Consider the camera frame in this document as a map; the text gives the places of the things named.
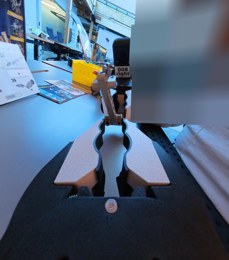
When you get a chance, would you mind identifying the black tracked toy robot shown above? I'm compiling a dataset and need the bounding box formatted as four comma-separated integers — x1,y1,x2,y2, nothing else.
91,63,115,96

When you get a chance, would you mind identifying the dark blue printed booklet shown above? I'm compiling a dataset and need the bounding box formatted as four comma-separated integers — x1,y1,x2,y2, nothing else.
37,85,83,104

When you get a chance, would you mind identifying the whiteboard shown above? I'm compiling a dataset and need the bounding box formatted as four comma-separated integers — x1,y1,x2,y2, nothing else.
97,28,123,60

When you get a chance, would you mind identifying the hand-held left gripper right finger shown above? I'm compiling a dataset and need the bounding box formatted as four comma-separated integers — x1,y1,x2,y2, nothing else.
116,119,171,196

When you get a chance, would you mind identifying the tilted white board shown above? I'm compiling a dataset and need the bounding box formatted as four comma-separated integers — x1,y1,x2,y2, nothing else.
77,22,93,59

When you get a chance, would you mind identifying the yellow plastic bin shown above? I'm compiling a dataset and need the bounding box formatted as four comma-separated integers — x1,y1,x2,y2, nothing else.
72,59,103,87

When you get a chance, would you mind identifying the white instruction booklet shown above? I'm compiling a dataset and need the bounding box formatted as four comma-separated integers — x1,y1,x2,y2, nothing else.
0,39,40,110

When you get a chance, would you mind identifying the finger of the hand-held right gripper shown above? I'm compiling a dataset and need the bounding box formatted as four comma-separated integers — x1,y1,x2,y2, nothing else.
124,90,132,121
101,93,121,117

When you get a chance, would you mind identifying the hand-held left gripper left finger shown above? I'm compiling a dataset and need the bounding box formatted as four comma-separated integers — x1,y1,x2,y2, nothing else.
54,119,105,196

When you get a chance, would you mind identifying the long grey toy brick beam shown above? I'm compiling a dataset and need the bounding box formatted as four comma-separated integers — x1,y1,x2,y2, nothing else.
92,73,123,126

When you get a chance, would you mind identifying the grey table with brown edge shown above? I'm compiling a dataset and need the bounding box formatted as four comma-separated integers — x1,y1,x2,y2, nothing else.
42,60,73,73

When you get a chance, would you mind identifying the dark blue toy kit box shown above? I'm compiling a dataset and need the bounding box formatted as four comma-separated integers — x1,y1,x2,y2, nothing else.
0,0,27,61

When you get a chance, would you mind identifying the long background desk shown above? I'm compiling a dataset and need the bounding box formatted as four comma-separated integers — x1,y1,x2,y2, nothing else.
26,32,83,62

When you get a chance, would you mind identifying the colourful toy box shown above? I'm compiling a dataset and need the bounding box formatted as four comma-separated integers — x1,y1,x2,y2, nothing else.
91,42,107,62

